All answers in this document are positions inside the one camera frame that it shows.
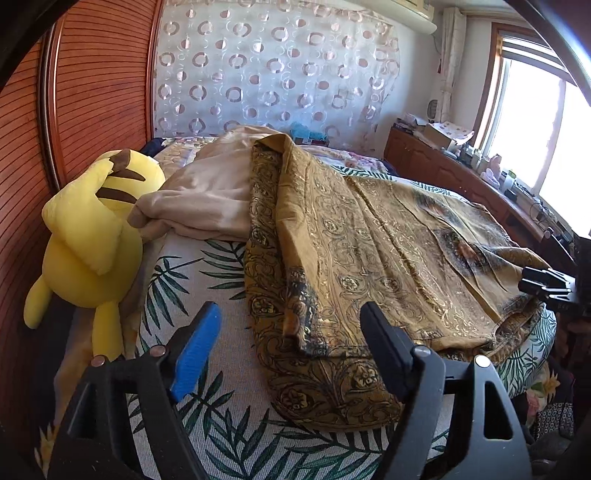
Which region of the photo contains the yellow plush toy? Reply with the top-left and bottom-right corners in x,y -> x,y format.
24,148 -> 167,363

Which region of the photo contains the sheer circle-patterned wall curtain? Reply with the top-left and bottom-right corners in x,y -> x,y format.
154,0 -> 400,149

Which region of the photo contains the beige cloth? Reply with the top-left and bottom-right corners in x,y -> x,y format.
128,124 -> 296,243

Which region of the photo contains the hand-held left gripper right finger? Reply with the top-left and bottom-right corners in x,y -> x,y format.
360,301 -> 532,480

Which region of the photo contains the pale window curtain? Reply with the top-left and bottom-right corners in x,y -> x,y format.
436,7 -> 468,126

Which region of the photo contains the wall air conditioner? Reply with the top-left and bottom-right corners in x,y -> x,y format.
392,0 -> 437,34

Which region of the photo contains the blue packet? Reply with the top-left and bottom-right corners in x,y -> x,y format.
291,122 -> 329,144

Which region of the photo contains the floral bed sheet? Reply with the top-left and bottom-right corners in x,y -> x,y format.
152,135 -> 385,175

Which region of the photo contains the leaf-print bed blanket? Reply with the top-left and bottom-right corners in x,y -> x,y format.
37,166 -> 560,480

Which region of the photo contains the wooden framed window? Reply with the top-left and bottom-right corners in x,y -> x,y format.
475,22 -> 591,234

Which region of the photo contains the person's dark patterned clothing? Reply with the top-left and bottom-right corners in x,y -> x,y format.
526,369 -> 583,467

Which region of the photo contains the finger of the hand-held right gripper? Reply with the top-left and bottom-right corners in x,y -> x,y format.
518,266 -> 578,303

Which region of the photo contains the brown patterned shirt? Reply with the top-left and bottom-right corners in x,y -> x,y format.
243,134 -> 556,428

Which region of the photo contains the open cardboard box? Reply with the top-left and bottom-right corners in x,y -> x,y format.
422,121 -> 476,149

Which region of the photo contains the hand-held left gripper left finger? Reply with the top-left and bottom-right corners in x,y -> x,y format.
48,301 -> 223,480

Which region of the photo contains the long wooden cabinet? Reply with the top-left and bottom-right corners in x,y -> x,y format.
384,127 -> 578,278

